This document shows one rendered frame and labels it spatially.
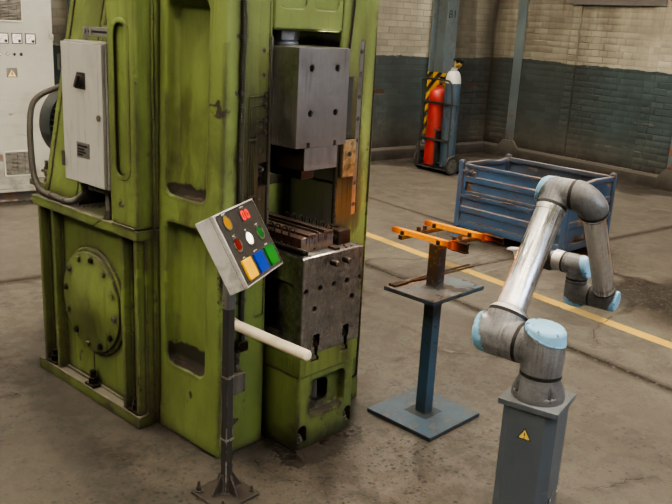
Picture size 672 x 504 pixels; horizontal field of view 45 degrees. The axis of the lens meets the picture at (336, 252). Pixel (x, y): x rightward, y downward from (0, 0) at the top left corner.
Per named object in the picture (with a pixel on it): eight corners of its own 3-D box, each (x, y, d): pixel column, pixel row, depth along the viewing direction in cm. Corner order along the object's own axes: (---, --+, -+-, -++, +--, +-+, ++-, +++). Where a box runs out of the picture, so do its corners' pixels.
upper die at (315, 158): (336, 167, 345) (337, 145, 342) (303, 171, 331) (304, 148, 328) (270, 153, 372) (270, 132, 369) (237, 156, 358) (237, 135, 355)
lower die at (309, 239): (332, 246, 355) (333, 228, 352) (300, 254, 340) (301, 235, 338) (268, 227, 382) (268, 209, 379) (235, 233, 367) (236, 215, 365)
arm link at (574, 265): (583, 282, 339) (587, 259, 336) (557, 275, 347) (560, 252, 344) (594, 278, 345) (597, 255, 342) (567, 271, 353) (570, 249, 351)
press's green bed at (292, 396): (351, 427, 386) (357, 336, 373) (296, 454, 360) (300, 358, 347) (273, 389, 422) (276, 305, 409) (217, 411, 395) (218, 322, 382)
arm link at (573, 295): (583, 310, 341) (587, 282, 338) (558, 303, 348) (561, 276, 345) (592, 305, 348) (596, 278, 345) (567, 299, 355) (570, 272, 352)
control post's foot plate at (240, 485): (263, 494, 328) (263, 474, 326) (220, 515, 313) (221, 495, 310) (228, 472, 342) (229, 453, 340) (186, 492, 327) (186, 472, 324)
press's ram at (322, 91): (358, 142, 352) (364, 48, 341) (295, 149, 324) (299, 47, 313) (291, 130, 379) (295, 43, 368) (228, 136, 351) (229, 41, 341)
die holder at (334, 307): (358, 336, 373) (364, 244, 361) (300, 358, 346) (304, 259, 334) (276, 304, 409) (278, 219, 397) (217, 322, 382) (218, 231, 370)
